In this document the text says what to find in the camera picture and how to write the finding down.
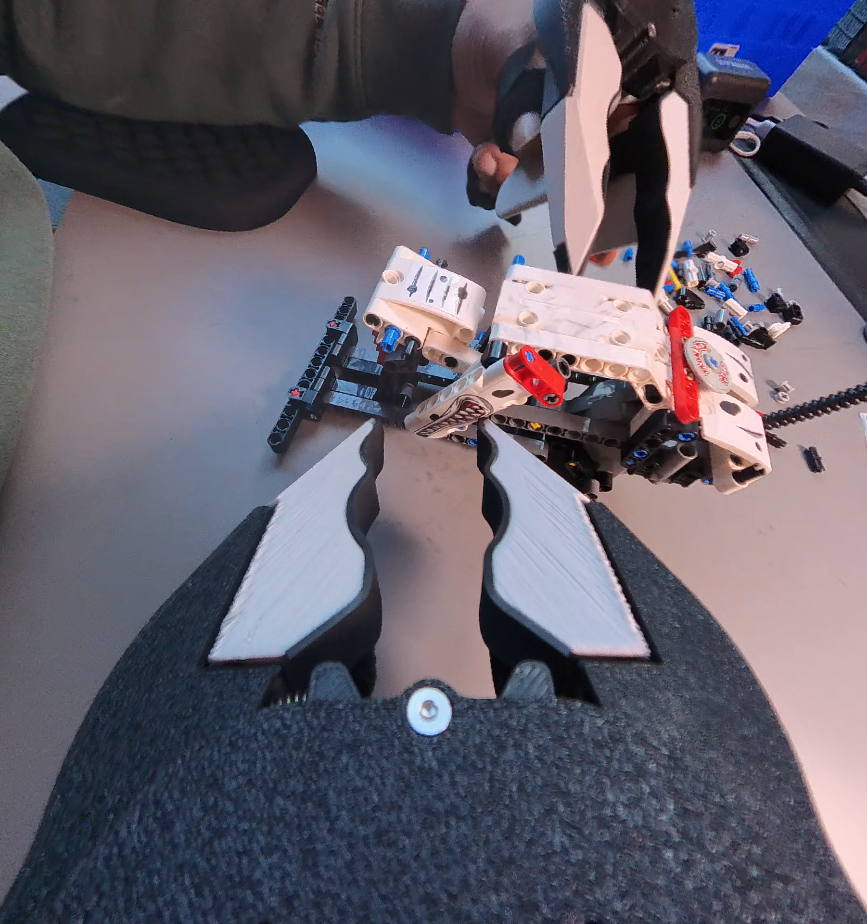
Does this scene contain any person's left hand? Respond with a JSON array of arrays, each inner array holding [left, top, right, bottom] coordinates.
[[448, 0, 550, 212]]

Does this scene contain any person's green sweater torso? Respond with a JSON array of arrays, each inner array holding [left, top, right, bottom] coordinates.
[[0, 116, 56, 567]]

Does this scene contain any pile of small toy brick parts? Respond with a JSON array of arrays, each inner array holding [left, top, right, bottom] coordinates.
[[662, 229, 808, 405]]

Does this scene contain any black toy vehicle chassis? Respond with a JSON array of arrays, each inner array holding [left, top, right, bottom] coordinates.
[[268, 243, 867, 501]]

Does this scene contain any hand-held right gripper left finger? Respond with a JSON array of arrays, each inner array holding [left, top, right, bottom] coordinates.
[[207, 419, 387, 665]]

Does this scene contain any blue plastic bin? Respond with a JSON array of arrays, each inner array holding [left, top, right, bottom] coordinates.
[[694, 0, 862, 96]]

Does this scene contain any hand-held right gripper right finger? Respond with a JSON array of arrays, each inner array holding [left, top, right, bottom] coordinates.
[[477, 419, 651, 662]]

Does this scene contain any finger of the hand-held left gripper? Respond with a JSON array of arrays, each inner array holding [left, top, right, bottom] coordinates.
[[541, 0, 631, 275], [629, 84, 699, 298]]

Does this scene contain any black power adapter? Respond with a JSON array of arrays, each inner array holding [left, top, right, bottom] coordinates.
[[759, 113, 867, 235]]

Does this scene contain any small black electronic device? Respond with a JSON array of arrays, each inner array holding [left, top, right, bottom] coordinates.
[[694, 44, 772, 151]]

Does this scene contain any person's left forearm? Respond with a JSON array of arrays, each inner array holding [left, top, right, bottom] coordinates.
[[0, 0, 471, 134]]

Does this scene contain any grey desk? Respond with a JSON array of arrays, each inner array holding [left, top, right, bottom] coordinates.
[[0, 73, 867, 924]]

